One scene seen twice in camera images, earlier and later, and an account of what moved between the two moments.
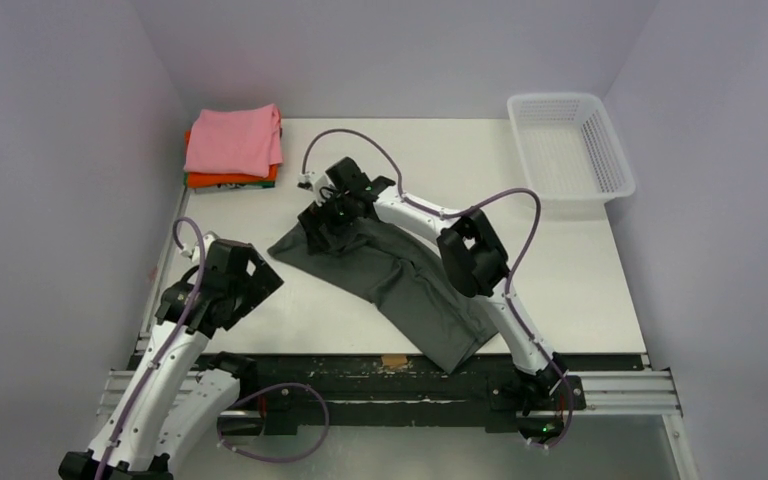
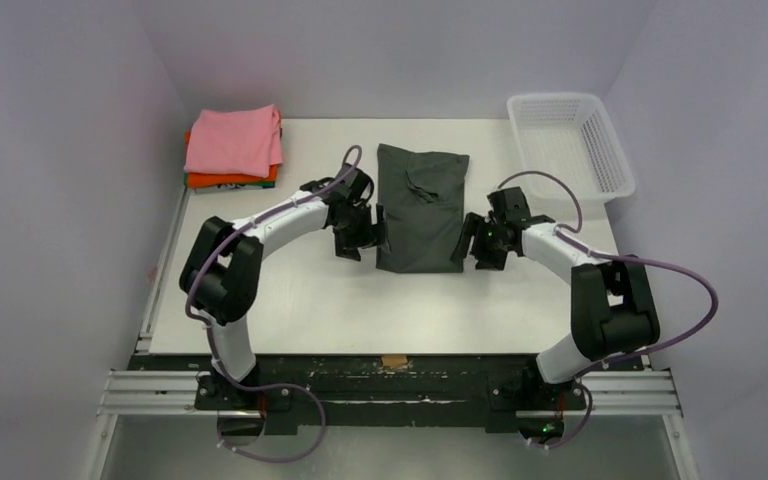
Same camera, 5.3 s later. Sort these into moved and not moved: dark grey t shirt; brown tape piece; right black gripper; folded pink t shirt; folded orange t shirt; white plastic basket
Moved: dark grey t shirt; right black gripper
Not moved: white plastic basket; folded pink t shirt; brown tape piece; folded orange t shirt
